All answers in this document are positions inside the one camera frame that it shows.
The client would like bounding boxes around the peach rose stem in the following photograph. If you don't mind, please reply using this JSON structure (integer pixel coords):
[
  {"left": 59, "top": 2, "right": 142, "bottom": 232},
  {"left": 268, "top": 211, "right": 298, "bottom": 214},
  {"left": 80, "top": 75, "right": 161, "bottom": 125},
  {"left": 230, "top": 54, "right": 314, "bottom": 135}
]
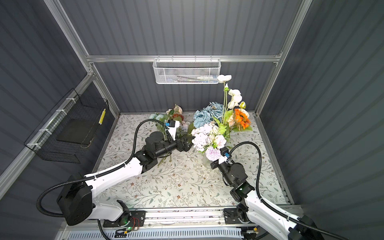
[{"left": 228, "top": 101, "right": 246, "bottom": 127}]

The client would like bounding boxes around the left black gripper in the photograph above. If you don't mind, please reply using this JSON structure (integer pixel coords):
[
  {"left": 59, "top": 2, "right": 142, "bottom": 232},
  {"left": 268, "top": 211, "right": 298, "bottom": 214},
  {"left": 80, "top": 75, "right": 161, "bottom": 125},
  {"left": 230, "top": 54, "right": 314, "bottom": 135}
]
[{"left": 154, "top": 130, "right": 196, "bottom": 161}]

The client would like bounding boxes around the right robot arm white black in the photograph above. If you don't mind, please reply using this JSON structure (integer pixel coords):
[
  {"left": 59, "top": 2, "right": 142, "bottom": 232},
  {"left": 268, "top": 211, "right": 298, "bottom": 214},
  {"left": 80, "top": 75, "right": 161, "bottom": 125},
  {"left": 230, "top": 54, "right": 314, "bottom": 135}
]
[{"left": 211, "top": 161, "right": 324, "bottom": 240}]

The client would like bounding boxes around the marker pen in basket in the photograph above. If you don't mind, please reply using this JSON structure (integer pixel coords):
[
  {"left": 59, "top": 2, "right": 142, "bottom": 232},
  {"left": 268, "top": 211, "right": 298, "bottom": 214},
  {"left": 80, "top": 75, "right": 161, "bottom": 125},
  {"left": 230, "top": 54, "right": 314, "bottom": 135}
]
[{"left": 177, "top": 75, "right": 218, "bottom": 83}]

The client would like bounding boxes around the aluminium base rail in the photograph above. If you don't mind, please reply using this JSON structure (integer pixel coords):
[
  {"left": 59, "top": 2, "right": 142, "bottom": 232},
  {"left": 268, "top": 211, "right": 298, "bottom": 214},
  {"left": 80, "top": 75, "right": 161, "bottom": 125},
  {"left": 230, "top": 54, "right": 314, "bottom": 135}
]
[{"left": 62, "top": 206, "right": 289, "bottom": 240}]

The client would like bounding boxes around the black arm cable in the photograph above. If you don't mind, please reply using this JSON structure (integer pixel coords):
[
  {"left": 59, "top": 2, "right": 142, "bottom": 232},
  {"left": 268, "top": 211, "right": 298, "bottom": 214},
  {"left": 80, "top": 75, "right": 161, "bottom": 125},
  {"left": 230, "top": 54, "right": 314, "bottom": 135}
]
[
  {"left": 35, "top": 118, "right": 169, "bottom": 218},
  {"left": 229, "top": 140, "right": 350, "bottom": 240}
]

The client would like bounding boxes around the orange gerbera flower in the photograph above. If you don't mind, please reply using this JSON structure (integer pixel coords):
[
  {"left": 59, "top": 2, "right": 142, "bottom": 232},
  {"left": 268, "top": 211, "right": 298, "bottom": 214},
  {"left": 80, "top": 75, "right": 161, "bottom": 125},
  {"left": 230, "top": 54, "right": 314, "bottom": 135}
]
[{"left": 234, "top": 109, "right": 251, "bottom": 131}]

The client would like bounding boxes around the white wire mesh basket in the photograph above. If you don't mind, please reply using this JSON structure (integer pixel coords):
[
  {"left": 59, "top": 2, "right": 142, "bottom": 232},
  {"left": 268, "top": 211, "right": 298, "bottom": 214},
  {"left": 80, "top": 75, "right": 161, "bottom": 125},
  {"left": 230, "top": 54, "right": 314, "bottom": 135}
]
[{"left": 153, "top": 58, "right": 222, "bottom": 85}]

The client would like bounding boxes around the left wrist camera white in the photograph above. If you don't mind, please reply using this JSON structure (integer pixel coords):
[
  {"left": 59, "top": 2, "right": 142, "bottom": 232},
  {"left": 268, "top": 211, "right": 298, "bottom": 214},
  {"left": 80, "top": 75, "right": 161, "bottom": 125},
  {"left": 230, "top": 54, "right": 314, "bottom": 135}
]
[{"left": 166, "top": 120, "right": 180, "bottom": 141}]

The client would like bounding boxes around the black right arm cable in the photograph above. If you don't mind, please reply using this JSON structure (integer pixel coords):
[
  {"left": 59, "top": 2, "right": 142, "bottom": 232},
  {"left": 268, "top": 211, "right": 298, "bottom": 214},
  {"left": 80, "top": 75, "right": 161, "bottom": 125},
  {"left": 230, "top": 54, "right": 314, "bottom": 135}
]
[{"left": 229, "top": 140, "right": 350, "bottom": 240}]

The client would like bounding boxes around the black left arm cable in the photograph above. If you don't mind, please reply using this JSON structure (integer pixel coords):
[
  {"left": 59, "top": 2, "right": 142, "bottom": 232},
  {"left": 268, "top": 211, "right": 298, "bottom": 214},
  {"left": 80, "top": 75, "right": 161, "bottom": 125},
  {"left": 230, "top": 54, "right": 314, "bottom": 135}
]
[{"left": 35, "top": 118, "right": 169, "bottom": 218}]

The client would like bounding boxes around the blue rose bouquet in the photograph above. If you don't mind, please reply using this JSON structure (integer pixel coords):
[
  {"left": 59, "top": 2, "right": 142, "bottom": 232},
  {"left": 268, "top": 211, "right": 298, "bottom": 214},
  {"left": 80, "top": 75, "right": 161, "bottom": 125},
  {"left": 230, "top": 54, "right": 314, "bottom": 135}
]
[{"left": 193, "top": 102, "right": 224, "bottom": 129}]

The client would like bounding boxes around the clear ribbed glass vase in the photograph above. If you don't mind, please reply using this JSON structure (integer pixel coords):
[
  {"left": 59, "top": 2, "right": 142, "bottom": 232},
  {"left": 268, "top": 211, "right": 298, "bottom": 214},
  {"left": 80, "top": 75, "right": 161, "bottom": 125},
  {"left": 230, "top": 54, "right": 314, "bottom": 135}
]
[{"left": 202, "top": 155, "right": 212, "bottom": 169}]

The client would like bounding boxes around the mixed pastel flower bunch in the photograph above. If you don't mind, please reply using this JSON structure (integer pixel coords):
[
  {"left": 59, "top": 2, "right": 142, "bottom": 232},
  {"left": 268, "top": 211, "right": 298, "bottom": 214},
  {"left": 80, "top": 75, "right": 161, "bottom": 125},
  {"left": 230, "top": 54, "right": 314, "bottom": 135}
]
[{"left": 146, "top": 105, "right": 192, "bottom": 161}]

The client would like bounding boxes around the white ranunculus stem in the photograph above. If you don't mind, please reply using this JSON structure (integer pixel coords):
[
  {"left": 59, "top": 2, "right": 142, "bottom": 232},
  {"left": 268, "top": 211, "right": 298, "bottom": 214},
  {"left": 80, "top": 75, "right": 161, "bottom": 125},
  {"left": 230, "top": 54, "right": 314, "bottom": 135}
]
[{"left": 217, "top": 75, "right": 243, "bottom": 124}]

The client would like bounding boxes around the black wire basket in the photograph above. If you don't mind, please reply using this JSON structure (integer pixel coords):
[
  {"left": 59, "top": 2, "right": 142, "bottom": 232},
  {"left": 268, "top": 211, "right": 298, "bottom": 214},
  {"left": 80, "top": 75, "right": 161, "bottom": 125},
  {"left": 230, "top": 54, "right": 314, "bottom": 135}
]
[{"left": 24, "top": 91, "right": 109, "bottom": 164}]

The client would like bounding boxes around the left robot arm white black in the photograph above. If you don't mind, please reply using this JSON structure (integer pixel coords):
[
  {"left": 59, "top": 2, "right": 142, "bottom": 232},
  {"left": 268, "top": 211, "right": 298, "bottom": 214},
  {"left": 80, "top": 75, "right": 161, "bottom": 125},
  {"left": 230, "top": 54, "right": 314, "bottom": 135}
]
[{"left": 57, "top": 132, "right": 193, "bottom": 227}]

